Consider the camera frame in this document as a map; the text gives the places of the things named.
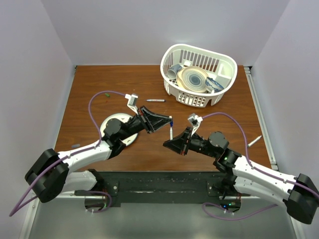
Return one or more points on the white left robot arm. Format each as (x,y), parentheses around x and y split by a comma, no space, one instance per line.
(56,172)

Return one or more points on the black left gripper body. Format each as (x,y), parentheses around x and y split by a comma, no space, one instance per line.
(138,123)

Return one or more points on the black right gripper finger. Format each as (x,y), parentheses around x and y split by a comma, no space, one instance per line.
(176,146)
(181,138)

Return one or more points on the beige ceramic plate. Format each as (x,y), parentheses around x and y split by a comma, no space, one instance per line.
(192,78)

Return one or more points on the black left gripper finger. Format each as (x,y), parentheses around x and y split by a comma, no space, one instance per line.
(158,124)
(154,117)

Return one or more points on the blue white mug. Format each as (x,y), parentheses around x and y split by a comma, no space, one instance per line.
(173,71)

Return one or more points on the aluminium frame rail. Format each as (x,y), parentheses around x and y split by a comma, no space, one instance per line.
(296,224)

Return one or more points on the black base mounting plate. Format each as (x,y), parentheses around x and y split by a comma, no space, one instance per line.
(167,187)

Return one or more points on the blue white bowl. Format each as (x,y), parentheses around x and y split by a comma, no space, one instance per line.
(213,86)

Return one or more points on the purple capped pen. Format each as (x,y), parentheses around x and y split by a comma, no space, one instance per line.
(156,100)

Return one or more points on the white pen blue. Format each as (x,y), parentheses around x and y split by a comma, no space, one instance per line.
(171,133)

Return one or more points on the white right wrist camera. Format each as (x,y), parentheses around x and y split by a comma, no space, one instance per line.
(195,122)

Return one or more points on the white pen green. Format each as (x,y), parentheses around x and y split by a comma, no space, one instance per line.
(254,141)

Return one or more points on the white plastic dish basket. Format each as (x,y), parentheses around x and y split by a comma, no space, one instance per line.
(219,67)

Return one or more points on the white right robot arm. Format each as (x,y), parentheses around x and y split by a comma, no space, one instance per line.
(297,194)

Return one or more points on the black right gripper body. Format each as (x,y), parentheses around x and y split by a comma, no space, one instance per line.
(198,144)

